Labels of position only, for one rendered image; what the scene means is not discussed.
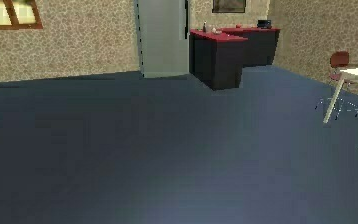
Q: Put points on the grey dispenser bottle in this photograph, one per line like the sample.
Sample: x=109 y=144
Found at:
x=204 y=27

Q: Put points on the black cupboard with red worktop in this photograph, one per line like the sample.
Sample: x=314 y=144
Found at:
x=220 y=56

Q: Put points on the grey fridge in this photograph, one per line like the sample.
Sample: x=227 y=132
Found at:
x=162 y=40

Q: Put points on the red round fruit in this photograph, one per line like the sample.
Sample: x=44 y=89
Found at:
x=238 y=25

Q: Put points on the black toaster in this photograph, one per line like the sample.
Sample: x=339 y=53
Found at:
x=264 y=23

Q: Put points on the red chair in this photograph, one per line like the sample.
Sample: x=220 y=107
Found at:
x=340 y=61

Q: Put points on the white table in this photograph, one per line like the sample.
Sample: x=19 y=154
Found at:
x=353 y=75

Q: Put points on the brown framed window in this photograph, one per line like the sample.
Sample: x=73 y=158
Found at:
x=13 y=13

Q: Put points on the dark framed wall picture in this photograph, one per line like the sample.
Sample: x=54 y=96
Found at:
x=229 y=5

